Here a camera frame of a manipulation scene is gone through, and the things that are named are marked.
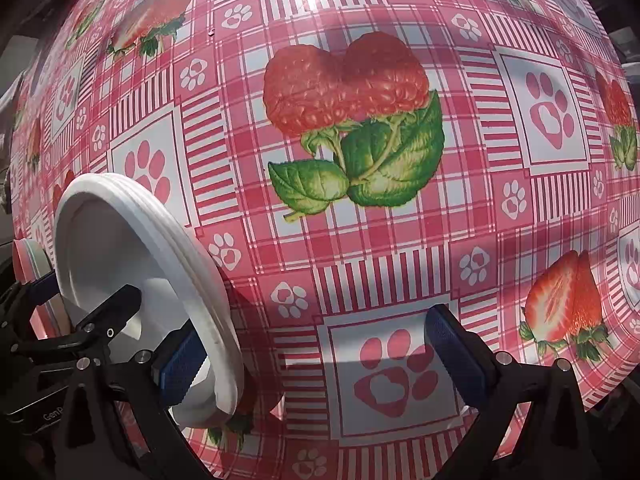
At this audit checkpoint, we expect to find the pink checked strawberry tablecloth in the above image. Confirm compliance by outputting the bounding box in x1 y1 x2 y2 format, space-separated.
10 0 640 480

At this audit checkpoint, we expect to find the pink plate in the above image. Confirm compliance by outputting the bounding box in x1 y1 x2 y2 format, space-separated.
11 239 66 333

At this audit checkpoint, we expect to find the pale green plate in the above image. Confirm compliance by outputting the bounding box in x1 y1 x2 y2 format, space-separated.
20 239 63 311

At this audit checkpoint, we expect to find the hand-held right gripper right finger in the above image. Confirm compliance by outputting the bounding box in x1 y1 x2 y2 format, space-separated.
424 304 613 480

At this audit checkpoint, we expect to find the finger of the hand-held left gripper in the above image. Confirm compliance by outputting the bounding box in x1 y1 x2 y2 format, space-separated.
0 271 60 323
10 284 144 361

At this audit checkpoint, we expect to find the white paper bowl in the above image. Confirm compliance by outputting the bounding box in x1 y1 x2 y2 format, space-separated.
117 176 246 423
107 175 242 426
52 174 246 428

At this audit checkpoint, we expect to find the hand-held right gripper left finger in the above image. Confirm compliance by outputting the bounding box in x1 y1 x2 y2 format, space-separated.
50 327 211 480

